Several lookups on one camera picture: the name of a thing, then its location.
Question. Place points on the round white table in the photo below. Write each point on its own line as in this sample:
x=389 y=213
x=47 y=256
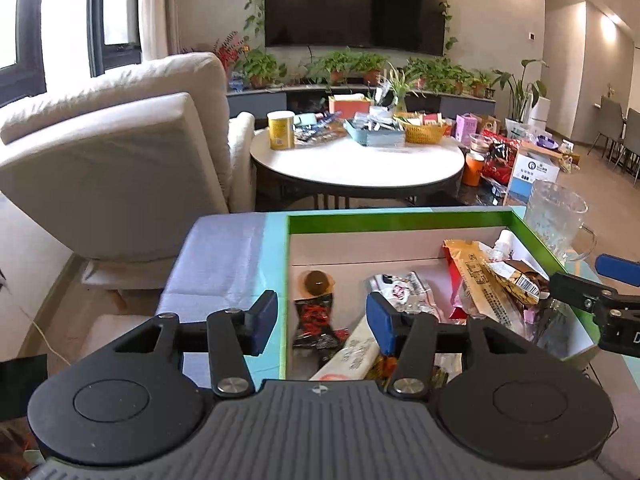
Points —
x=350 y=165

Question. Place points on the orange tissue box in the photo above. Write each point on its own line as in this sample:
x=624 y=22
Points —
x=349 y=106

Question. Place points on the grass plant in vase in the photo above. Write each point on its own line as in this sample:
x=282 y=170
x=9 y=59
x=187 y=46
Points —
x=397 y=85

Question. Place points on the clear plastic bag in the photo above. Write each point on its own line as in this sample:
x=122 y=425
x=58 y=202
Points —
x=550 y=322

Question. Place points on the black television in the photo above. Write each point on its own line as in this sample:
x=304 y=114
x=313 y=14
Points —
x=355 y=5

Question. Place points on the blue tray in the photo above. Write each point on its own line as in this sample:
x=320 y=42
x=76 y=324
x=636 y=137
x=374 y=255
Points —
x=375 y=135

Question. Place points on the round brown snack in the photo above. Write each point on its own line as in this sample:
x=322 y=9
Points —
x=317 y=282

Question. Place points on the black framed window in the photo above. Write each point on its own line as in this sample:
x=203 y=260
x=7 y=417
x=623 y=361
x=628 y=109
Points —
x=30 y=25

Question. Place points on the orange snack packet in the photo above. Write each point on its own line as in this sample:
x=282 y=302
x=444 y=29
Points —
x=475 y=280

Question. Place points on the white curtain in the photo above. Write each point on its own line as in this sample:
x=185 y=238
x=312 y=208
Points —
x=155 y=5

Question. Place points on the long white snack packet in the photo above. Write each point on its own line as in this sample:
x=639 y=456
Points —
x=350 y=355

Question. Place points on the pink box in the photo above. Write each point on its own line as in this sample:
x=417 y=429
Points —
x=465 y=130

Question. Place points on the white snack packet black print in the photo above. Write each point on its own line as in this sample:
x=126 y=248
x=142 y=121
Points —
x=400 y=290

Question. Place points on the grey dining chair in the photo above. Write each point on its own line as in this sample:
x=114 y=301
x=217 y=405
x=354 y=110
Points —
x=631 y=135
x=607 y=122

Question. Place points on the white planter pot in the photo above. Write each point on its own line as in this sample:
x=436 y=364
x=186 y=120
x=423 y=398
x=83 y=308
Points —
x=541 y=110

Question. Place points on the white blue box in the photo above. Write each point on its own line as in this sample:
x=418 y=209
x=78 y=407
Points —
x=532 y=180

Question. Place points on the row of potted plants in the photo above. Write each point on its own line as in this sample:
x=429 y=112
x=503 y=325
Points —
x=350 y=65

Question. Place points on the large leafy plant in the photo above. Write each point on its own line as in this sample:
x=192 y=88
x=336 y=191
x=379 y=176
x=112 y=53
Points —
x=517 y=85

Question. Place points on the colourful snack packet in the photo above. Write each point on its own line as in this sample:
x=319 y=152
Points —
x=382 y=367

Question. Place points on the grey cloth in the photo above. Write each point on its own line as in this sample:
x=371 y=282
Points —
x=215 y=255

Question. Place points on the red black bag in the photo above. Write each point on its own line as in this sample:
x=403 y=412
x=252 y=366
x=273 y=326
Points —
x=500 y=160

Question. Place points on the glass mug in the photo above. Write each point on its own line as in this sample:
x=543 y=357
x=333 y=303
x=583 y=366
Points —
x=552 y=215

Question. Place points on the wicker basket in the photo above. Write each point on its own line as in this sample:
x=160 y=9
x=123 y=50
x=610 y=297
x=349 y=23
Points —
x=422 y=132

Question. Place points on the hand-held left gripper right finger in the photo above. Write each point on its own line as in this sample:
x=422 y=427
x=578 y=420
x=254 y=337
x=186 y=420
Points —
x=380 y=325

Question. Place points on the green cardboard box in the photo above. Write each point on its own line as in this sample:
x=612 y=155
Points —
x=360 y=247

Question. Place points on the pile of small packets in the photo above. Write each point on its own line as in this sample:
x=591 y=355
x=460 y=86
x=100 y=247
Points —
x=320 y=130

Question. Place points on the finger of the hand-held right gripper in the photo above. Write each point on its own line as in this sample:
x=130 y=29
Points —
x=617 y=266
x=570 y=287

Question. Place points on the black red snack packet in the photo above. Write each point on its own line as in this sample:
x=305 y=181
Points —
x=315 y=320

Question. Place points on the purple bowl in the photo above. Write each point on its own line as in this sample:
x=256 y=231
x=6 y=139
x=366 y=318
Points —
x=546 y=141

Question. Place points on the yellow can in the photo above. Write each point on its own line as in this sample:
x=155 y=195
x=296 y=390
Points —
x=281 y=131

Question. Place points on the yellow brown snack packet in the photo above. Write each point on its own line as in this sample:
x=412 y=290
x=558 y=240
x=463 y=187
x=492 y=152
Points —
x=520 y=280

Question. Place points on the orange cup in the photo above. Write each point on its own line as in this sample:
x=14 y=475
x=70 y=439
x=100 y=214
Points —
x=473 y=170

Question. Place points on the television cabinet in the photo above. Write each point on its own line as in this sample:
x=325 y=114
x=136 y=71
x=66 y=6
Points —
x=300 y=99

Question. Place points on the beige armchair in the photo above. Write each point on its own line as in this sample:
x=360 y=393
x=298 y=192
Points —
x=110 y=160

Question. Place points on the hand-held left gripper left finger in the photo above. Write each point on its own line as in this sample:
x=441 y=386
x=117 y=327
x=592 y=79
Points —
x=262 y=322

